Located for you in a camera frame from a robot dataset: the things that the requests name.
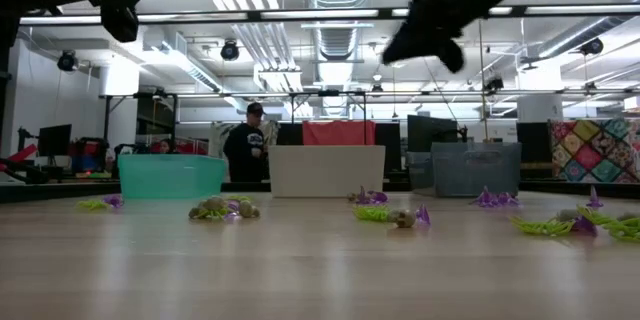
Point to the silver ceiling duct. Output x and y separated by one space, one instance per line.
337 10

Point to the teal plastic bin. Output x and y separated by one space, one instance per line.
170 177

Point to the grey translucent plastic bin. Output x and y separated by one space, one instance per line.
475 170

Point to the colourful patchwork quilt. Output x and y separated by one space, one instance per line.
595 150

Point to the black vertical post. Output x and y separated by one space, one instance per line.
4 85

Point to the black ceiling spotlight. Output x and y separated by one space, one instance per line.
230 51
592 46
67 61

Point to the leaf print cloth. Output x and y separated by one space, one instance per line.
217 137

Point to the black beam with light strips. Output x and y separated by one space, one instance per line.
320 13

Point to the white building column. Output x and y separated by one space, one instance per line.
119 105
540 100

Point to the purple toys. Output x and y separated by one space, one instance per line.
485 198

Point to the black partition panel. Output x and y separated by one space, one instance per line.
290 134
389 145
534 142

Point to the person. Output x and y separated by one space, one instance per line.
164 146
245 150

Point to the red hanging cloth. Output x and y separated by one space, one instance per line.
339 132

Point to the black horizontal rail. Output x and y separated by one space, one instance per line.
225 94

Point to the centre green and tan toys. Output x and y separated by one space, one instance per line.
372 213

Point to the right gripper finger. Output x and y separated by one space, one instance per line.
410 45

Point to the small grey plastic skull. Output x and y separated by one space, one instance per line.
404 218
352 197
567 215
215 203
196 213
628 216
246 208
256 212

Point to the black computer monitor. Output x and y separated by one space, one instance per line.
55 140
432 132

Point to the white plastic bin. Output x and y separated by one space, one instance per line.
325 172

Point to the red robot part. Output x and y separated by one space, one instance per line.
22 152

